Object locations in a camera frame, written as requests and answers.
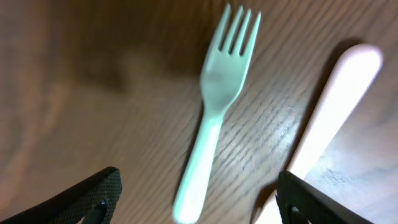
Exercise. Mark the white plastic fork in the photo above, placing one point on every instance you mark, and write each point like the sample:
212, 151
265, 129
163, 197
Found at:
350, 79

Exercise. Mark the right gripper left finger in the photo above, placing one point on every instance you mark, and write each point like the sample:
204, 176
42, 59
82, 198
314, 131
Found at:
92, 200

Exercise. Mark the mint green plastic fork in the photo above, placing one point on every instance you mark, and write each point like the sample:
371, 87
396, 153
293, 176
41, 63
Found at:
222, 78

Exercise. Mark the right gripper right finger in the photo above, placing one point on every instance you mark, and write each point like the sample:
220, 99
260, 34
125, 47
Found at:
299, 203

